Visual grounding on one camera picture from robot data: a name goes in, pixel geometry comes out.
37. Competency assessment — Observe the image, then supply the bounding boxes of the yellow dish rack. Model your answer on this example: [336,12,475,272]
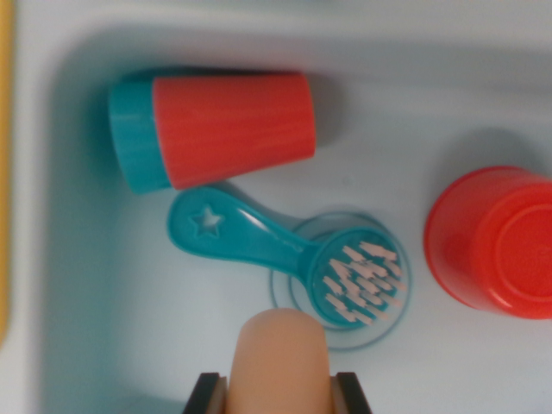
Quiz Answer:
[0,0,16,346]

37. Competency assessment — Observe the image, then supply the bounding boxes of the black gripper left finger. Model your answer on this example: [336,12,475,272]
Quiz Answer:
[183,373,229,414]

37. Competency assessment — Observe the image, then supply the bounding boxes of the light blue toy sink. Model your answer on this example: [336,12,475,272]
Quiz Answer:
[0,0,552,414]

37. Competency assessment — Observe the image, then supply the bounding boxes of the teal dish brush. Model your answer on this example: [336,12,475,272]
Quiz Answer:
[166,185,409,329]

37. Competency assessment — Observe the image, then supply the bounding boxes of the cream toy detergent bottle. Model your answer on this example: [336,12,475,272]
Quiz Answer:
[226,308,333,414]

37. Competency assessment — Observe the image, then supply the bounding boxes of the red mug with handle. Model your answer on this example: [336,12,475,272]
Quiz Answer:
[423,166,552,321]

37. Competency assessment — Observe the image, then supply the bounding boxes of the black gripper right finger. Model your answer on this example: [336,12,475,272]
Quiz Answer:
[329,372,373,414]

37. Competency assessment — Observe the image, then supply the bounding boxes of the red tumbler with teal band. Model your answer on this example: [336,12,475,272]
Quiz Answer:
[107,68,319,195]

